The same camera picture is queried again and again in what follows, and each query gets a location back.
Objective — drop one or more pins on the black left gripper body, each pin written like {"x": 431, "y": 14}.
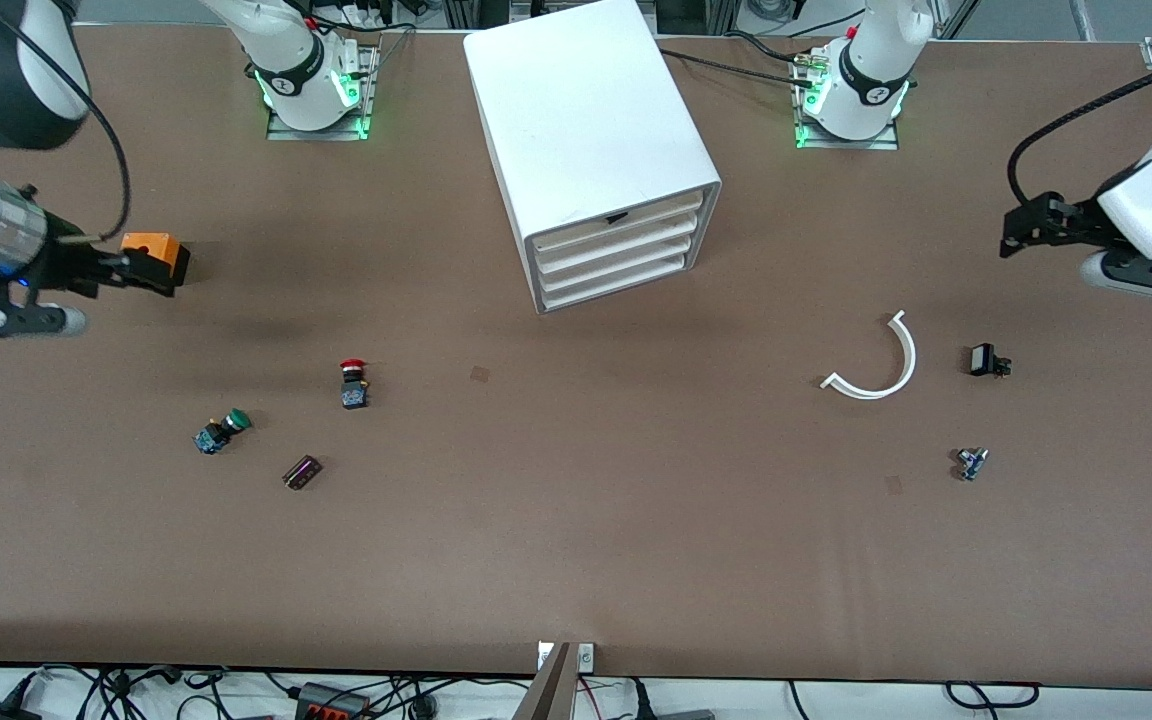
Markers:
{"x": 1073, "y": 222}

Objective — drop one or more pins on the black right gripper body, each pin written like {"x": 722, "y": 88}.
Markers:
{"x": 64, "y": 262}

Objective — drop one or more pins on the red push button switch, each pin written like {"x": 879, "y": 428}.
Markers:
{"x": 354, "y": 390}

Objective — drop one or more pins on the white drawer with black tab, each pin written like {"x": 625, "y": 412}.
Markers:
{"x": 576, "y": 240}

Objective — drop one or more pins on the plain white drawer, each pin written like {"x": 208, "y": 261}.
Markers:
{"x": 576, "y": 260}
{"x": 586, "y": 294}
{"x": 581, "y": 277}

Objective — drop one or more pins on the white drawer cabinet shell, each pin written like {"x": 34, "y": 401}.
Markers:
{"x": 586, "y": 100}

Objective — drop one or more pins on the orange box with black base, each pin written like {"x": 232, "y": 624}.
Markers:
{"x": 151, "y": 242}

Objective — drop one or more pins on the small black electrical component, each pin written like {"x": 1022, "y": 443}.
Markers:
{"x": 982, "y": 359}

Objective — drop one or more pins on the white curved plastic strip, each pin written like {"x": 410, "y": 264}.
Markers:
{"x": 910, "y": 352}

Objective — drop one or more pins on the small blue grey component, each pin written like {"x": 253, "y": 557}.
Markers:
{"x": 971, "y": 463}

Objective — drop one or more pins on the maroon cylindrical capacitor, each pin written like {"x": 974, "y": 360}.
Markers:
{"x": 302, "y": 473}

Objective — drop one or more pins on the black power strip red switches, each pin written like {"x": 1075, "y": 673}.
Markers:
{"x": 331, "y": 705}

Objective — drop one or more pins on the green push button switch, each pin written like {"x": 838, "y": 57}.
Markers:
{"x": 236, "y": 418}

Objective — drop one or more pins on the small white bracket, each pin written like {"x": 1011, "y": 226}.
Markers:
{"x": 544, "y": 655}
{"x": 586, "y": 656}

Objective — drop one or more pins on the grey metal post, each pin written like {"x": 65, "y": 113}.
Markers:
{"x": 546, "y": 695}

